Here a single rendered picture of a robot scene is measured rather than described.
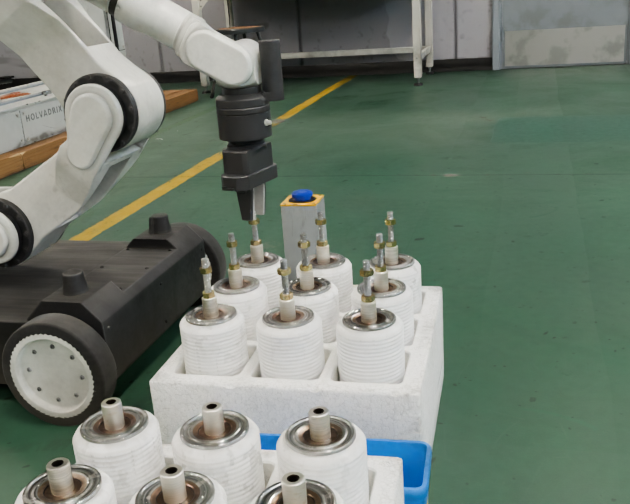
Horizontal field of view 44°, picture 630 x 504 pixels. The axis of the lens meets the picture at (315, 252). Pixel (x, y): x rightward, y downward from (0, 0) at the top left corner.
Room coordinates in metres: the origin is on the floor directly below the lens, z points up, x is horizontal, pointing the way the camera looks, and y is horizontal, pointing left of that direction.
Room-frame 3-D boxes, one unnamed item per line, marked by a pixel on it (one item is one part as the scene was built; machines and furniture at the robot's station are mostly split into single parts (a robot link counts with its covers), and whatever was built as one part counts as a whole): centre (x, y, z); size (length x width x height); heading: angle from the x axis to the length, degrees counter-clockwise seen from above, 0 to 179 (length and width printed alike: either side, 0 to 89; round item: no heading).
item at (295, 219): (1.46, 0.02, 0.16); 0.07 x 0.07 x 0.31; 76
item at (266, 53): (1.31, 0.09, 0.57); 0.11 x 0.11 x 0.11; 82
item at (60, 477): (0.66, 0.27, 0.26); 0.02 x 0.02 x 0.03
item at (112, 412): (0.78, 0.24, 0.26); 0.02 x 0.02 x 0.03
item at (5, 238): (1.57, 0.65, 0.28); 0.21 x 0.20 x 0.13; 74
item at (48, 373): (1.24, 0.46, 0.10); 0.20 x 0.05 x 0.20; 74
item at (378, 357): (1.02, -0.07, 0.16); 0.10 x 0.10 x 0.18
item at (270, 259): (1.30, 0.10, 0.25); 0.08 x 0.08 x 0.01
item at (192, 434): (0.75, 0.12, 0.25); 0.08 x 0.08 x 0.01
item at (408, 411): (1.16, 0.02, 0.09); 0.39 x 0.39 x 0.18; 76
